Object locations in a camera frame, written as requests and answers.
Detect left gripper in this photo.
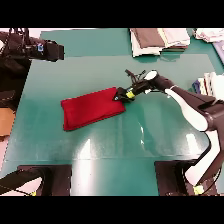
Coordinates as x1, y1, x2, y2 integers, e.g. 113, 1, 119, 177
43, 40, 65, 63

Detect grey-brown garment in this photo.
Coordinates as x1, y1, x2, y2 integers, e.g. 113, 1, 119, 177
129, 28, 166, 50

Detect purple garment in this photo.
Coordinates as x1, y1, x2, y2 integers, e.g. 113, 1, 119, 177
192, 79, 202, 95

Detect lilac garment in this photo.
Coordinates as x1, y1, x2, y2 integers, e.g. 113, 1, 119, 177
212, 41, 224, 66

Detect cream garment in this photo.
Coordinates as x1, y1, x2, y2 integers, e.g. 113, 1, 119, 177
157, 28, 191, 48

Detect white garment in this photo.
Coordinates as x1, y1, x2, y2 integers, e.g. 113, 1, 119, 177
130, 31, 164, 58
194, 28, 224, 44
203, 71, 224, 101

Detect red T-shirt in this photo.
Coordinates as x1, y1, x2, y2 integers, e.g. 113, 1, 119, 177
60, 86, 127, 132

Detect brown garment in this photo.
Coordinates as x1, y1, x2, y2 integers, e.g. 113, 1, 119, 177
0, 108, 17, 142

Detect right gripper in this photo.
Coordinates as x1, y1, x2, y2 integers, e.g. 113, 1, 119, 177
113, 86, 130, 103

